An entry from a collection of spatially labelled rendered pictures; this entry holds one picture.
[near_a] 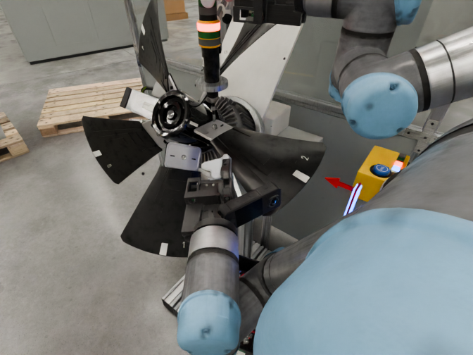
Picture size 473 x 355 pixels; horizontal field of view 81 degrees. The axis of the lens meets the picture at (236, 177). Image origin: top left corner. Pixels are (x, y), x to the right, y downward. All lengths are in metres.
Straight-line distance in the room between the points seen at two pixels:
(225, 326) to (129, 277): 1.56
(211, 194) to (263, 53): 0.61
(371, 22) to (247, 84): 0.54
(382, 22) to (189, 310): 0.45
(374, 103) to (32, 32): 5.82
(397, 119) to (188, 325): 0.33
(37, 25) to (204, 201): 5.63
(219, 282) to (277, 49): 0.75
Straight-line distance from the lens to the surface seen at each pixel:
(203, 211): 0.47
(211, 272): 0.37
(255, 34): 0.66
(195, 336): 0.35
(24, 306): 2.06
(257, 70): 0.95
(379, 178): 0.80
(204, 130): 0.67
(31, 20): 5.96
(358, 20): 0.48
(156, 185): 0.72
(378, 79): 0.36
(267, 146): 0.63
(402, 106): 0.36
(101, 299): 1.87
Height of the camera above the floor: 1.53
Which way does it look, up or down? 40 degrees down
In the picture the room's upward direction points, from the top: straight up
